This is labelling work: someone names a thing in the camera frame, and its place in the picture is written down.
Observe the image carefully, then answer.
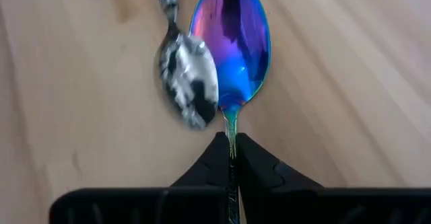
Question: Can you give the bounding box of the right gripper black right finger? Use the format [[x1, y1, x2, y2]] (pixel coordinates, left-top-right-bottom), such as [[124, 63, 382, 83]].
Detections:
[[235, 133, 431, 224]]

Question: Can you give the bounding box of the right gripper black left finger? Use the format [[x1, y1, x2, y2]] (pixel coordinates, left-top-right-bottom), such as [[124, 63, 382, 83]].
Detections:
[[49, 132, 231, 224]]

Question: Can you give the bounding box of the silver spoon lavender handle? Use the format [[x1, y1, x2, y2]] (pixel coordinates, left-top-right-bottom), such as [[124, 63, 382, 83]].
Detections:
[[155, 0, 220, 130]]

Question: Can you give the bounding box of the iridescent purple teal spoon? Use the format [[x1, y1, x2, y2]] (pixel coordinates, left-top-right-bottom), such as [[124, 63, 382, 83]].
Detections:
[[189, 0, 272, 224]]

